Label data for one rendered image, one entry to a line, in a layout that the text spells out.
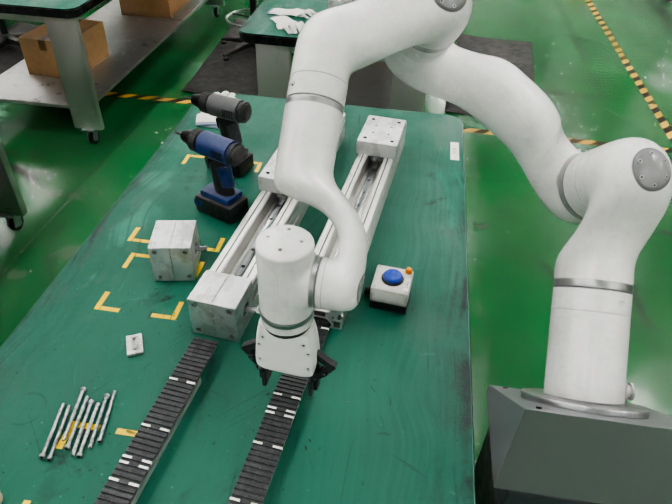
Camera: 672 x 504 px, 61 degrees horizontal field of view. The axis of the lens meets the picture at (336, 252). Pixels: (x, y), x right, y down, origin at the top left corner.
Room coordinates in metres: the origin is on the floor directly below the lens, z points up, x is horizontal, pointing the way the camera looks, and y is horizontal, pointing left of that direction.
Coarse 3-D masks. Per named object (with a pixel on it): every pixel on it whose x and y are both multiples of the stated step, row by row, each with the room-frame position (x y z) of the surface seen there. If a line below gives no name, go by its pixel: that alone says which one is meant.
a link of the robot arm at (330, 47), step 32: (384, 0) 0.88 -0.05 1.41; (416, 0) 0.85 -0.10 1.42; (448, 0) 0.85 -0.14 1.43; (320, 32) 0.86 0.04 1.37; (352, 32) 0.86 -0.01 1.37; (384, 32) 0.85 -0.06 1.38; (416, 32) 0.84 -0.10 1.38; (448, 32) 0.85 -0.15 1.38; (320, 64) 0.82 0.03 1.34; (352, 64) 0.85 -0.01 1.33
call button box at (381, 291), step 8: (376, 272) 0.93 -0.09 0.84; (376, 280) 0.91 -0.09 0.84; (384, 280) 0.90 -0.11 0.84; (408, 280) 0.91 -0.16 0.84; (368, 288) 0.92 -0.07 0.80; (376, 288) 0.88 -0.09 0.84; (384, 288) 0.88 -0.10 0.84; (392, 288) 0.88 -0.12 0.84; (400, 288) 0.88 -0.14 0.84; (408, 288) 0.88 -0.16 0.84; (376, 296) 0.88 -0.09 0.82; (384, 296) 0.88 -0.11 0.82; (392, 296) 0.87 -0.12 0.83; (400, 296) 0.87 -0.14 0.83; (408, 296) 0.89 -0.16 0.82; (376, 304) 0.88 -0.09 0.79; (384, 304) 0.88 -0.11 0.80; (392, 304) 0.87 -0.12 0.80; (400, 304) 0.87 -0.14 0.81; (400, 312) 0.87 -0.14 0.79
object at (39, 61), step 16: (128, 0) 4.41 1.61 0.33; (144, 0) 4.40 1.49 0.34; (160, 0) 4.39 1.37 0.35; (176, 0) 4.54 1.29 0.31; (144, 16) 4.41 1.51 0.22; (160, 16) 4.40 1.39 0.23; (32, 32) 3.38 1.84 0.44; (96, 32) 3.53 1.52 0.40; (32, 48) 3.27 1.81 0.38; (48, 48) 3.25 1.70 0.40; (96, 48) 3.50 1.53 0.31; (32, 64) 3.28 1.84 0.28; (48, 64) 3.26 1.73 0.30; (96, 64) 3.46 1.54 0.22
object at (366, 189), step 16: (368, 160) 1.41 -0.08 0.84; (384, 160) 1.36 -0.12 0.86; (352, 176) 1.27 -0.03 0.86; (368, 176) 1.32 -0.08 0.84; (384, 176) 1.28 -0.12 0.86; (352, 192) 1.21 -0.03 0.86; (368, 192) 1.25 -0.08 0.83; (384, 192) 1.25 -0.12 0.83; (368, 208) 1.13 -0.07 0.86; (368, 224) 1.07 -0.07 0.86; (320, 240) 1.00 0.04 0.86; (336, 240) 1.05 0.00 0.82; (368, 240) 1.06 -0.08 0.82; (336, 320) 0.82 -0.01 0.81
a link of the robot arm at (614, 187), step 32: (576, 160) 0.84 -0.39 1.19; (608, 160) 0.76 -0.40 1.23; (640, 160) 0.74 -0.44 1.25; (576, 192) 0.79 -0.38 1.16; (608, 192) 0.72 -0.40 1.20; (640, 192) 0.72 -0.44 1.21; (608, 224) 0.71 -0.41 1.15; (640, 224) 0.71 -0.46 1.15; (576, 256) 0.71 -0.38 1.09; (608, 256) 0.69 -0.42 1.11; (608, 288) 0.66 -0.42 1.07
